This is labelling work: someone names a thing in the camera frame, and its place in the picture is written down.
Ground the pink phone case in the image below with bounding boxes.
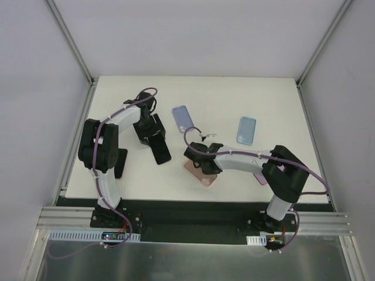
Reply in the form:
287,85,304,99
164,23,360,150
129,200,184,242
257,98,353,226
183,160,217,187

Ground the black phone pink edge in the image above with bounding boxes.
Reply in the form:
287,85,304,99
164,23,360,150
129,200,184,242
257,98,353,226
114,149,128,179

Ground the lavender phone case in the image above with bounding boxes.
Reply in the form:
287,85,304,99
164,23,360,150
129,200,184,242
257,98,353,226
172,105,194,133

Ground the light blue phone case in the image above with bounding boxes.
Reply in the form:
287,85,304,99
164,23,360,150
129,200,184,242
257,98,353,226
236,116,257,146

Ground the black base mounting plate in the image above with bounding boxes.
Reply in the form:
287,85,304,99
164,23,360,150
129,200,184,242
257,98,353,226
89,198,299,244

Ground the right aluminium frame post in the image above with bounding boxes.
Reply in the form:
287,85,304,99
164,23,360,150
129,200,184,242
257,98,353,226
295,0,354,87

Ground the left white cable duct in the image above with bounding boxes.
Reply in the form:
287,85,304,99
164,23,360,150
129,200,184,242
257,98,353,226
49,230,141,243

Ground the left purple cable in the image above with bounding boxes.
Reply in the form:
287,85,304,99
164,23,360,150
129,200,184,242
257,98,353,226
46,87,161,260

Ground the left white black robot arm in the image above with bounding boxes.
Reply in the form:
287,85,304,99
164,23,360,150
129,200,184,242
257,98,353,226
78,87,172,228

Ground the white cable duct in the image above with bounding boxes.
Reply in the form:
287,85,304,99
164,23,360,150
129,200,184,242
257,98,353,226
49,230,141,243
246,235,267,246

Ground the aluminium front rail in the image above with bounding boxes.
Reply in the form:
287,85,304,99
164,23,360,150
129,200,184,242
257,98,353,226
36,206,354,236

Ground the left aluminium frame post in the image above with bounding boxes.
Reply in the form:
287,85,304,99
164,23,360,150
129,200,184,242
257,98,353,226
44,0,96,85

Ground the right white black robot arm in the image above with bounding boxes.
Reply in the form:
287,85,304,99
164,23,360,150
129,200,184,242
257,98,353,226
183,142,309,234

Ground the right white cable duct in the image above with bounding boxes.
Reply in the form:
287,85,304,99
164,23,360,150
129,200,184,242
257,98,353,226
246,235,267,246

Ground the purple phone face down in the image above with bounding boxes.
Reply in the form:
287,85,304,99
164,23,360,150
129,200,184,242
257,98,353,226
254,165,285,185

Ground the aluminium frame post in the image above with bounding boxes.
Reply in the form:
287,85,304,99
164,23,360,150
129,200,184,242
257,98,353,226
44,0,96,85
295,0,354,87

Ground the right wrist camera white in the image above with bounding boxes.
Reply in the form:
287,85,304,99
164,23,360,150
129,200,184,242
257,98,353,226
200,133,217,142

